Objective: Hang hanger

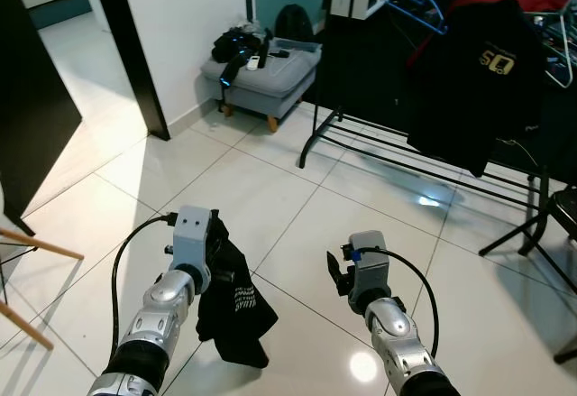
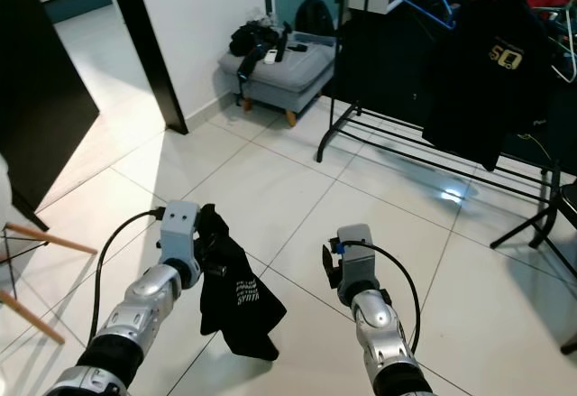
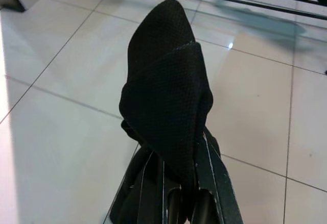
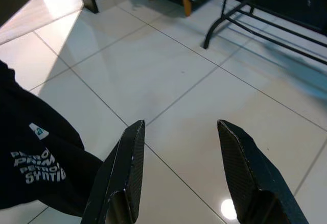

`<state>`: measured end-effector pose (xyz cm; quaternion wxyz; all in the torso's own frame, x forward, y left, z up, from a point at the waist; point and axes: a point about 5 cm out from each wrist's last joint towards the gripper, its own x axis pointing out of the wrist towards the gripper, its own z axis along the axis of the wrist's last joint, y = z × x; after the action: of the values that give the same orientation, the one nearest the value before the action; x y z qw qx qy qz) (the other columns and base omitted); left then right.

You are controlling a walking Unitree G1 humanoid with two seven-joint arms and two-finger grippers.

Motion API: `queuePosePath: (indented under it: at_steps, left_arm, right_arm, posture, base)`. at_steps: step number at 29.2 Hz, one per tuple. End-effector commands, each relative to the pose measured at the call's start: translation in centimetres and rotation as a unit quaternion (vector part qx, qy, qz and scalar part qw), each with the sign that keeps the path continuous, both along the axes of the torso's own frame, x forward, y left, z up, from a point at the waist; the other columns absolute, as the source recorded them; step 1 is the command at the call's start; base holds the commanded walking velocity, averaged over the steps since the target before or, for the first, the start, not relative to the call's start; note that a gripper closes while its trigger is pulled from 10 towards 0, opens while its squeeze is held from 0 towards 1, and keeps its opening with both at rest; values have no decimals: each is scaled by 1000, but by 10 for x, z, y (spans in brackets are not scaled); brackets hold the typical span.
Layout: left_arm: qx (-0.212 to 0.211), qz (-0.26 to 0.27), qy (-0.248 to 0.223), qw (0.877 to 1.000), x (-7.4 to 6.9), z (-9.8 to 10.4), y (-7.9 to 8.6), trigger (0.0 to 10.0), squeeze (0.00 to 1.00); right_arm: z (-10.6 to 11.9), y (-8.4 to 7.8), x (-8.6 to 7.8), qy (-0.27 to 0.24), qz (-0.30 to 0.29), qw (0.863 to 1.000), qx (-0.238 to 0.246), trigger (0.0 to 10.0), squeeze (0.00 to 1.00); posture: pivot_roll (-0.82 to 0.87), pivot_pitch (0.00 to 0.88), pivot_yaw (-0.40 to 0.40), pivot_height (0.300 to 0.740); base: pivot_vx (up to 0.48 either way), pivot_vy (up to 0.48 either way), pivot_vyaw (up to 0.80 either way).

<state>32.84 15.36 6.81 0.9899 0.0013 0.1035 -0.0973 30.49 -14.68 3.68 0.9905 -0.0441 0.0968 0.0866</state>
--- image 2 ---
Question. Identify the black shirt white print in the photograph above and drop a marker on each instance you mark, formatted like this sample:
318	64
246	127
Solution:
239	310

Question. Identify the blue plastic hanger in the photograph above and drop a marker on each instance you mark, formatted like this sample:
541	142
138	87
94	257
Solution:
442	17

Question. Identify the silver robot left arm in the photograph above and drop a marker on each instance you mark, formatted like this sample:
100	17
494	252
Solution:
144	301

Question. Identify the pale green hanger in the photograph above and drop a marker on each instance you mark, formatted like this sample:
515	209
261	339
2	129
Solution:
570	49

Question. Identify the black metal clothes rack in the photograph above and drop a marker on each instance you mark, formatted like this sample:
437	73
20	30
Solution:
325	143

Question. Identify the white chair wooden legs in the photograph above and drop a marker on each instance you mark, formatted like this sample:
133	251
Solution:
54	238

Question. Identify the grey ottoman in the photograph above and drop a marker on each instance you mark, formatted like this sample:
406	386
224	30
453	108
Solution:
288	76

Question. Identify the white remote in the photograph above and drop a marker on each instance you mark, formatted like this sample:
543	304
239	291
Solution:
271	56

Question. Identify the black tripod stand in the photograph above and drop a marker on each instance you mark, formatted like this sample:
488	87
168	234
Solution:
541	216

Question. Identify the dark wooden table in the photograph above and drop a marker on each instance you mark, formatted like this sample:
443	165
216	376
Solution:
45	107

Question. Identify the black remote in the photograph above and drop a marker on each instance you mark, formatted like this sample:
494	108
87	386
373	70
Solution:
296	48

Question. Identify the black shirt gold print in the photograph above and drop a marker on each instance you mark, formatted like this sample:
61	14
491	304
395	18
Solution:
487	98

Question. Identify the black backpack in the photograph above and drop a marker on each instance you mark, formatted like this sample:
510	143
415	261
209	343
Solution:
314	19

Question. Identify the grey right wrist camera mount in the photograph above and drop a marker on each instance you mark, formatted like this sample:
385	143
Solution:
356	261

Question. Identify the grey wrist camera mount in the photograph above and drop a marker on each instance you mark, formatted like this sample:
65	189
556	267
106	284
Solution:
180	229
356	261

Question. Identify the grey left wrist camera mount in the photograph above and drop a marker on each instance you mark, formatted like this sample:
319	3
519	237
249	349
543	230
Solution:
180	229

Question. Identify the black door frame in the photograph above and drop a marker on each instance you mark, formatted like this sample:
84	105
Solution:
144	53

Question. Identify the black camera bag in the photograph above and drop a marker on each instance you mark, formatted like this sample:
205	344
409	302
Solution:
248	40

